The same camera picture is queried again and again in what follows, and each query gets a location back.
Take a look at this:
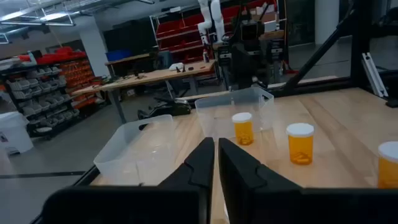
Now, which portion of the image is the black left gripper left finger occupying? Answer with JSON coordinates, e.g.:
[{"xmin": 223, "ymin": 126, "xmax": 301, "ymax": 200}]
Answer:
[{"xmin": 157, "ymin": 137, "xmax": 215, "ymax": 224}]

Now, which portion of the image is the white waste container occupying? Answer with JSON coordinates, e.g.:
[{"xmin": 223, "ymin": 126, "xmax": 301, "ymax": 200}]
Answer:
[{"xmin": 0, "ymin": 111, "xmax": 34, "ymax": 156}]

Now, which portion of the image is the large orange pill bottle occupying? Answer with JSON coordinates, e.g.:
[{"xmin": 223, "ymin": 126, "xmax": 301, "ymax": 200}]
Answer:
[
  {"xmin": 231, "ymin": 111, "xmax": 255, "ymax": 146},
  {"xmin": 285, "ymin": 122, "xmax": 315, "ymax": 166},
  {"xmin": 377, "ymin": 141, "xmax": 398, "ymax": 190}
]

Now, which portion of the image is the grey office chair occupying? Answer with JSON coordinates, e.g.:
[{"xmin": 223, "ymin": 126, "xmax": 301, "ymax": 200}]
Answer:
[{"xmin": 155, "ymin": 49, "xmax": 175, "ymax": 71}]

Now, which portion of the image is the red shelf rack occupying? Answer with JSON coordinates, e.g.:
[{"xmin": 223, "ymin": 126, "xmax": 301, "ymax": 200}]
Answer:
[{"xmin": 150, "ymin": 0, "xmax": 282, "ymax": 65}]

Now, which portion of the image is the shelf rack of parts bins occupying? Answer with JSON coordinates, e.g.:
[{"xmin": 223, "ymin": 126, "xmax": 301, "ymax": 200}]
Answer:
[{"xmin": 0, "ymin": 46, "xmax": 108, "ymax": 139}]

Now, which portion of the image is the long wooden workbench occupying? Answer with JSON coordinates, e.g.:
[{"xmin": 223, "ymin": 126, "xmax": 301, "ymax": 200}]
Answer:
[{"xmin": 70, "ymin": 58, "xmax": 218, "ymax": 125}]

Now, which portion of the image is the silver aluminium extrusion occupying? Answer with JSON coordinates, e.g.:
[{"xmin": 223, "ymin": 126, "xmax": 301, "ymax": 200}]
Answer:
[{"xmin": 361, "ymin": 52, "xmax": 389, "ymax": 98}]

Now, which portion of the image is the clear plastic bin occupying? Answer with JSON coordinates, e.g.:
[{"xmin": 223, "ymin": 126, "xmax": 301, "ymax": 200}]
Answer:
[
  {"xmin": 93, "ymin": 114, "xmax": 178, "ymax": 187},
  {"xmin": 194, "ymin": 86, "xmax": 276, "ymax": 147}
]

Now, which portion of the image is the ceiling light fixture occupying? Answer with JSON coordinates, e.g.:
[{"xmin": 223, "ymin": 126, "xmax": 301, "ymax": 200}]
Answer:
[{"xmin": 0, "ymin": 8, "xmax": 77, "ymax": 27}]

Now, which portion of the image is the blue storage crate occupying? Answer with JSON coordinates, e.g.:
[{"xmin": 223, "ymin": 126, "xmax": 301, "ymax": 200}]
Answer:
[{"xmin": 104, "ymin": 49, "xmax": 134, "ymax": 62}]

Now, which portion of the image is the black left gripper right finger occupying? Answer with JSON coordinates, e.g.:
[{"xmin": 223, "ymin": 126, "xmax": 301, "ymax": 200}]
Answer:
[{"xmin": 219, "ymin": 138, "xmax": 302, "ymax": 224}]

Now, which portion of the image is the black low machine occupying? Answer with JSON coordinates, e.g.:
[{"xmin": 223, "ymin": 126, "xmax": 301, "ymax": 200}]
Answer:
[{"xmin": 136, "ymin": 95, "xmax": 193, "ymax": 121}]

